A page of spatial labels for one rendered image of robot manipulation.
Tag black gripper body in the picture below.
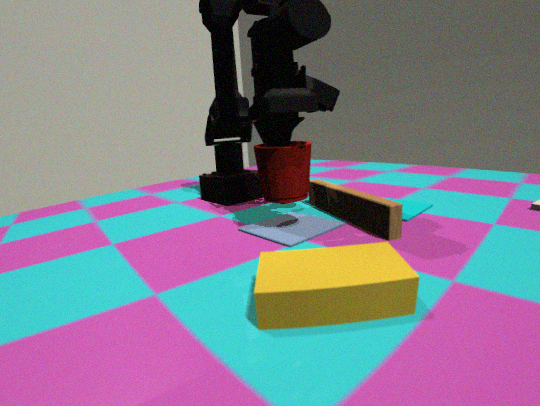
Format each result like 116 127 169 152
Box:
248 55 319 121

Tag yellow rectangular block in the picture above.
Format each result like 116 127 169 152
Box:
254 241 420 330

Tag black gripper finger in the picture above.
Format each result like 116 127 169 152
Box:
256 117 305 147
253 121 266 143

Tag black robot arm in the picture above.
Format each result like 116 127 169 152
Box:
199 0 340 176

